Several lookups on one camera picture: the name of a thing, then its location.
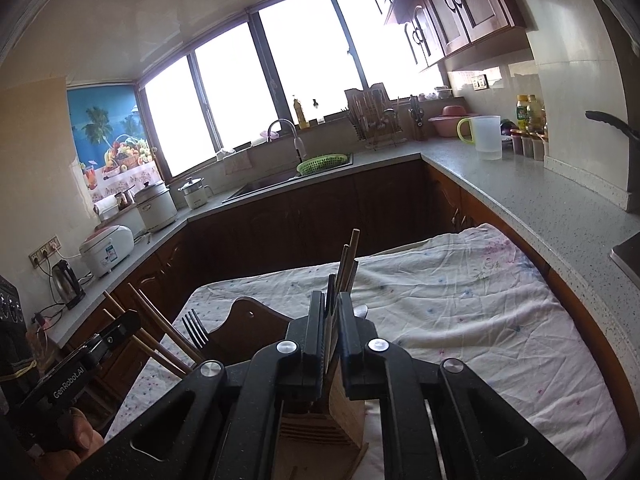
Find black wok with handle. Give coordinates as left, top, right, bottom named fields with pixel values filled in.
left=586, top=110, right=640, bottom=141

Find dark kitchen sink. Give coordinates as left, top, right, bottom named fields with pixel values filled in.
left=222, top=152, right=355, bottom=204

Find white rice cooker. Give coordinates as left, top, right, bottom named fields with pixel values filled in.
left=80, top=225, right=136, bottom=278

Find knife block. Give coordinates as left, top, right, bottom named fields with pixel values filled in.
left=407, top=95, right=428, bottom=141

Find brown wooden utensil holder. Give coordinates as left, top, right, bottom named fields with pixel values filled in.
left=205, top=297, right=372, bottom=467

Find wall socket strip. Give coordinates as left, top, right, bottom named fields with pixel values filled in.
left=30, top=237, right=63, bottom=267

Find steel electric kettle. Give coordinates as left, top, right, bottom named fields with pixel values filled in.
left=51, top=260, right=87, bottom=310

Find white slow cooker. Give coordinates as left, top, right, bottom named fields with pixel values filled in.
left=134, top=180, right=178, bottom=233

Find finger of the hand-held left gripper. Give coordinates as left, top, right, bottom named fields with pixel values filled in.
left=87, top=309, right=143, bottom=362

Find large kitchen window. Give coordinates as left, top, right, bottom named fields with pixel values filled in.
left=142, top=0, right=446, bottom=177

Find hanging dishcloth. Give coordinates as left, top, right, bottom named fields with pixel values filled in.
left=224, top=152, right=252, bottom=175

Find dish rack with utensils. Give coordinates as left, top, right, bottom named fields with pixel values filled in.
left=344, top=82, right=407, bottom=150

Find beach and fruit wall poster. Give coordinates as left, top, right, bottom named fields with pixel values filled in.
left=67, top=85, right=157, bottom=203

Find steel gas stove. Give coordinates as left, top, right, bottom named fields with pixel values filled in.
left=609, top=242, right=640, bottom=281

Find brown wooden wall cabinets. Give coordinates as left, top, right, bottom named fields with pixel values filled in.
left=350, top=0, right=528, bottom=72

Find white printed table cloth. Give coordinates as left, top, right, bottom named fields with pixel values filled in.
left=105, top=223, right=628, bottom=480

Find small white electric pot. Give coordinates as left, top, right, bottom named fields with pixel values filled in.
left=179, top=176, right=213, bottom=209

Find curved kitchen faucet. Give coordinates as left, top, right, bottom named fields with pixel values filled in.
left=266, top=119, right=307, bottom=163

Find person's left hand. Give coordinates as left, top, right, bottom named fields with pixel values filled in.
left=36, top=406, right=107, bottom=480

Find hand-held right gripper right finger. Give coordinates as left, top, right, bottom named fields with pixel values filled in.
left=336, top=291, right=588, bottom=480

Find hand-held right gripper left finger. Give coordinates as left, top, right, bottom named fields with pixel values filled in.
left=65, top=290, right=327, bottom=480

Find metal fork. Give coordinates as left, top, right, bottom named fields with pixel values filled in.
left=181, top=309, right=211, bottom=352

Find pink plastic basin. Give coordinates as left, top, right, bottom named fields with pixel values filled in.
left=429, top=105, right=476, bottom=137

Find clear jug with green handle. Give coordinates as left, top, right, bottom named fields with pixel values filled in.
left=456, top=115, right=502, bottom=161

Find green plastic basket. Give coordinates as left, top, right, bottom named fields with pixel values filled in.
left=296, top=154, right=348, bottom=176

